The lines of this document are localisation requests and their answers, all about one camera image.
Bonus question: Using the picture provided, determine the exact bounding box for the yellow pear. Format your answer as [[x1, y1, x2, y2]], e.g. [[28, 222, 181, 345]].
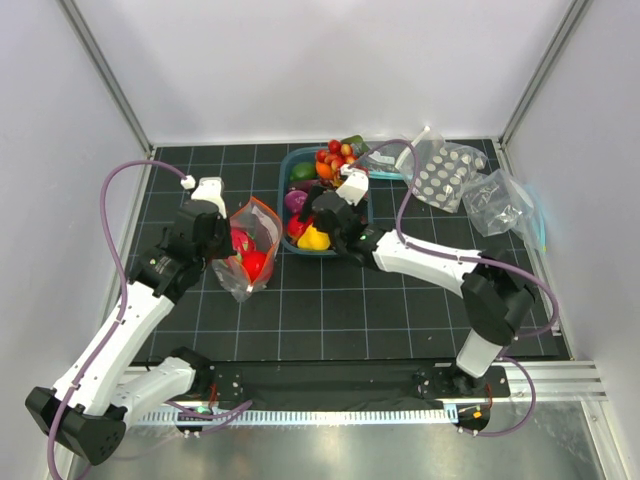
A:
[[297, 225, 331, 251]]

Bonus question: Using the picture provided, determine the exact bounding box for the pink dragon fruit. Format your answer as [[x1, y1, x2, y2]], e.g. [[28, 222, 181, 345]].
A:
[[231, 228, 256, 262]]

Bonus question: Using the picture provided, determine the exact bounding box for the orange zipper clear bag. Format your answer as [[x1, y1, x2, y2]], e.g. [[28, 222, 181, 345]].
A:
[[211, 197, 283, 302]]

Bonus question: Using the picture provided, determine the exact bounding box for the red apple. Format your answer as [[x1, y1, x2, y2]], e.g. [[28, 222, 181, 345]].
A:
[[242, 250, 267, 282]]

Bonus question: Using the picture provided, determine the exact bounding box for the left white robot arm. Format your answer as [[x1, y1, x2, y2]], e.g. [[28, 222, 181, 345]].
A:
[[25, 197, 235, 466]]

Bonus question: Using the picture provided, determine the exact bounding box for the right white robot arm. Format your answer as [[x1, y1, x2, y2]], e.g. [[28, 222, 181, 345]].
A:
[[301, 186, 535, 397]]

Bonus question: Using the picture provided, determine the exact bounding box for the teal zipper flat bag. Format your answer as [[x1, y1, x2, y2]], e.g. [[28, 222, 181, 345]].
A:
[[358, 138, 419, 181]]

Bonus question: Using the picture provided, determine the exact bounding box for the polka dot zip bag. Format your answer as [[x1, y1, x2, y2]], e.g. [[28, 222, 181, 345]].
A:
[[395, 127, 488, 213]]

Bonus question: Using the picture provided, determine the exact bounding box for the blue zipper clear bag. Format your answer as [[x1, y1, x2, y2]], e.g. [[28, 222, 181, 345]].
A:
[[462, 169, 547, 253]]

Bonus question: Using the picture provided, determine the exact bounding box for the purple onion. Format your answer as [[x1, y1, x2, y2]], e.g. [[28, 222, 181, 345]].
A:
[[284, 190, 308, 215]]

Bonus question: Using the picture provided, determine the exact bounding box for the green lime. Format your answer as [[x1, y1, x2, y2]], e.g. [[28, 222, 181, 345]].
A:
[[289, 162, 317, 182]]

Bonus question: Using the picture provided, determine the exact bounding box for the orange tangerine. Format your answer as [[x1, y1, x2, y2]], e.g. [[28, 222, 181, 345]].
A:
[[315, 162, 334, 180]]

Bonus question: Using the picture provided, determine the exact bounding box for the teal plastic basket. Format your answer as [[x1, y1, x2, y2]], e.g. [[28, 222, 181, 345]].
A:
[[277, 146, 376, 259]]

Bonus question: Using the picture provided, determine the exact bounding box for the red cherry bunch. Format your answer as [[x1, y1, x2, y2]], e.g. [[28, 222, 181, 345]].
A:
[[315, 135, 369, 186]]

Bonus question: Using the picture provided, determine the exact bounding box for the black grid mat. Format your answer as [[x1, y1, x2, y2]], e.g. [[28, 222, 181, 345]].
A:
[[93, 139, 571, 365]]

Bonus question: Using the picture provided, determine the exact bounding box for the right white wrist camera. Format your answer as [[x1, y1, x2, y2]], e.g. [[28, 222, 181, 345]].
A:
[[336, 165, 369, 206]]

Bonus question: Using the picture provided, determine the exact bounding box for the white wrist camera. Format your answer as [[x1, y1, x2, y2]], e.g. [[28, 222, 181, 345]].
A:
[[180, 175, 227, 218], [336, 165, 369, 206]]

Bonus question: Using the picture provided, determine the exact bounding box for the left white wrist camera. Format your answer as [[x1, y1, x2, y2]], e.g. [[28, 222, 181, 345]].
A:
[[180, 175, 227, 218]]

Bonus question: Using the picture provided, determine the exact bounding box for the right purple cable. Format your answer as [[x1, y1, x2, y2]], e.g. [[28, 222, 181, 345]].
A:
[[347, 138, 559, 341]]

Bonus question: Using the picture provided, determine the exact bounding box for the purple cable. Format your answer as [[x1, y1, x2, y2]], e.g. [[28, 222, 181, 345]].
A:
[[347, 138, 559, 341], [47, 159, 189, 480]]

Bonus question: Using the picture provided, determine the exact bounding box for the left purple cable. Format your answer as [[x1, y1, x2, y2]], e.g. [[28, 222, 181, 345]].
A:
[[47, 159, 189, 480]]

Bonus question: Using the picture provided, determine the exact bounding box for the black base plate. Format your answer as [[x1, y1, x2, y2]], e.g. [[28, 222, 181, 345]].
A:
[[179, 359, 511, 412]]

